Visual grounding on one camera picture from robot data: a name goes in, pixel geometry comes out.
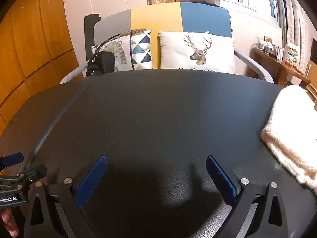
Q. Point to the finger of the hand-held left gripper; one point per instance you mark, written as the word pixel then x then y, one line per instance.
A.
pixel 37 170
pixel 12 159

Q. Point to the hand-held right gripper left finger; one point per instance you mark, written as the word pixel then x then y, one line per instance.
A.
pixel 91 178

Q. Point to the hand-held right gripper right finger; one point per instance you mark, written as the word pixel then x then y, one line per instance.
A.
pixel 220 178

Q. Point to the white knit sweater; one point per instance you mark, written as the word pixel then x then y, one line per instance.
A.
pixel 292 129

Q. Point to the person's left hand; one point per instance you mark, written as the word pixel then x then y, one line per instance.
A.
pixel 8 222

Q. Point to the black handbag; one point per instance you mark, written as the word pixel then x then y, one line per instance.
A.
pixel 101 64

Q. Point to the wooden wardrobe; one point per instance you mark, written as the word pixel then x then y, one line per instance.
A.
pixel 37 42

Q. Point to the wooden side table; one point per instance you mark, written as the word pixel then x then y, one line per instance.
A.
pixel 277 64

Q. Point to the deer print pillow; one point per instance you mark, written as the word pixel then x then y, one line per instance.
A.
pixel 173 54

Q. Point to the small oranges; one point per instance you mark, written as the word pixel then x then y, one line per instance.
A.
pixel 289 62

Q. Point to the triangle print pillow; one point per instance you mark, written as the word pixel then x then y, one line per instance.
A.
pixel 141 52

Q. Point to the glass jar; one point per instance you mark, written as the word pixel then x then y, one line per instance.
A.
pixel 261 44
pixel 270 49

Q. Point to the wooden chair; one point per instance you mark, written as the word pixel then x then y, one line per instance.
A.
pixel 311 69

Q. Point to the stack of books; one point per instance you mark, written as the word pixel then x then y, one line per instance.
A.
pixel 291 52

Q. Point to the black television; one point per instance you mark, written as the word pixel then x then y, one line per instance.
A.
pixel 315 52

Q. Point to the grey yellow blue sofa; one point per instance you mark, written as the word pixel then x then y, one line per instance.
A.
pixel 158 19

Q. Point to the pale patterned curtain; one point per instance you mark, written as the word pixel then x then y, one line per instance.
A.
pixel 297 17

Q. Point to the black padded post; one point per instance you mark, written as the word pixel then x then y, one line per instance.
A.
pixel 89 34

